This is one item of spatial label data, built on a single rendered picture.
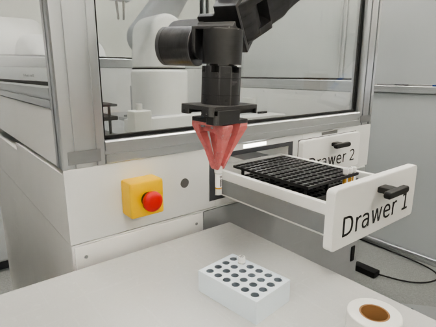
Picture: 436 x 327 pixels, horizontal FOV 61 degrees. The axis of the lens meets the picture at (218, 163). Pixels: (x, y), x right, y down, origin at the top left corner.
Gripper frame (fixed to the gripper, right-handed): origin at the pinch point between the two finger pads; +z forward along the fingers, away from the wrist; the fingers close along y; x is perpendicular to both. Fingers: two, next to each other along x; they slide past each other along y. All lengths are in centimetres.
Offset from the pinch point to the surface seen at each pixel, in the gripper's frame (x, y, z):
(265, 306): 11.0, 0.5, 19.3
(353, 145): -11, -75, 8
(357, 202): 13.9, -21.1, 7.6
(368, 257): -35, -178, 96
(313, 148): -14, -55, 7
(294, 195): 3.5, -17.7, 8.3
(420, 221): -14, -196, 70
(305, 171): -2.2, -31.2, 7.2
